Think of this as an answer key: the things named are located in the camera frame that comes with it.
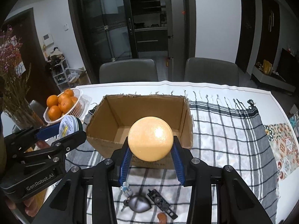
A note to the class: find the yellow lid glass jar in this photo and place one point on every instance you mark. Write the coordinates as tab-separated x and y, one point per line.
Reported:
150	139

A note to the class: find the glass vase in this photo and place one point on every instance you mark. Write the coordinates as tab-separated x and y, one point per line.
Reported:
25	118

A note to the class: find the person left hand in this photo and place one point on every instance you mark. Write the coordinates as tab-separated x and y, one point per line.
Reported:
32	205

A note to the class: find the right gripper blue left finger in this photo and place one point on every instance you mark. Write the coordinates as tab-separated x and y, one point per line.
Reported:
68	201

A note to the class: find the dried purple flowers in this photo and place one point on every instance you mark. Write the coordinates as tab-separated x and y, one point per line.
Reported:
14	87

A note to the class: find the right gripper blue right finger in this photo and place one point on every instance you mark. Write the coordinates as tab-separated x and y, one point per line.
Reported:
236	203

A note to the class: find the round white tin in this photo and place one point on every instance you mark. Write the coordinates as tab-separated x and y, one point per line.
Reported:
68	125

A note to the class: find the brown wooden bean charm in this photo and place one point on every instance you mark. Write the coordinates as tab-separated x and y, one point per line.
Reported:
162	218

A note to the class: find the patterned table runner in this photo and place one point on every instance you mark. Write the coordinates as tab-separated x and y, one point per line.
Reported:
284	147

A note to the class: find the orange fruit front left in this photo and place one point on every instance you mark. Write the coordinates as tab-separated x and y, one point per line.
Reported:
54	113

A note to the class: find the tv cabinet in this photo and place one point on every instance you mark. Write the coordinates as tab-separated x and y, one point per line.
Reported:
265	74

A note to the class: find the brown cardboard box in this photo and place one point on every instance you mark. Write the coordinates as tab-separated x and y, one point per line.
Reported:
114	116

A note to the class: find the grey chair left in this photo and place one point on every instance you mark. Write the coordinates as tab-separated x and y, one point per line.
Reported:
131	70

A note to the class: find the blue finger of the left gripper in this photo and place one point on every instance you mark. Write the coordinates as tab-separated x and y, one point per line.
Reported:
48	132

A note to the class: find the grey plaid tablecloth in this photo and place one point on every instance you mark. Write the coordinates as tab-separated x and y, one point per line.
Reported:
218	131

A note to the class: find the orange fruit middle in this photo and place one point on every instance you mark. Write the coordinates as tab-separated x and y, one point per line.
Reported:
65	103

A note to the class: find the white wire fruit basket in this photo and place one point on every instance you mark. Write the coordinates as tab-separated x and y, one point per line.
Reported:
77	110

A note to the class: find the grey chair right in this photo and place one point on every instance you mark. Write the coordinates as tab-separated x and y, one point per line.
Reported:
205	70

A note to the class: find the black glass sliding door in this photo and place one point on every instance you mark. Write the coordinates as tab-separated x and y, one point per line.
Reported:
109	31

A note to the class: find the dark grey triangular case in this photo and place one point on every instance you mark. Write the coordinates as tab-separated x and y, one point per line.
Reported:
137	203

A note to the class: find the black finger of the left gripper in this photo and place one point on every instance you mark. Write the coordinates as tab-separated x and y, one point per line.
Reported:
67	144

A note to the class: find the white storage rack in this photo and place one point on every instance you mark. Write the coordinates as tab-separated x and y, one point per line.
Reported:
56	65

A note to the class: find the white blue figurine keychain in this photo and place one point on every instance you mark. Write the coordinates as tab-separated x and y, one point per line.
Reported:
126	190

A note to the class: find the grey chair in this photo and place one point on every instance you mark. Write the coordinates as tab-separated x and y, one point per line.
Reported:
205	70
131	70

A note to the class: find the black bike light mount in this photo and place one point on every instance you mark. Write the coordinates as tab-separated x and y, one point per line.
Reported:
161	203

